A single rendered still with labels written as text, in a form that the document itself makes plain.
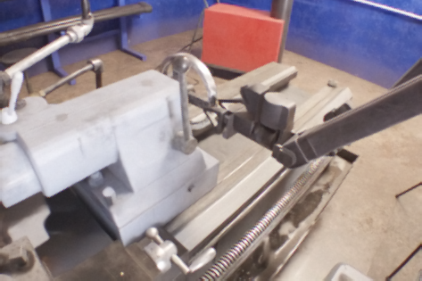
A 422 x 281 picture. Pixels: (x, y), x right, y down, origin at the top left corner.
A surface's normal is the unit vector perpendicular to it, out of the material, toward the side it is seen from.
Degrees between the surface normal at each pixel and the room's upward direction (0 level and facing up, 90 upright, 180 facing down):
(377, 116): 85
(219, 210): 36
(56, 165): 85
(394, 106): 86
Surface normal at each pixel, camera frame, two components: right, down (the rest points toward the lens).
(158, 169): 0.70, 0.05
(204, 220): 0.48, -0.42
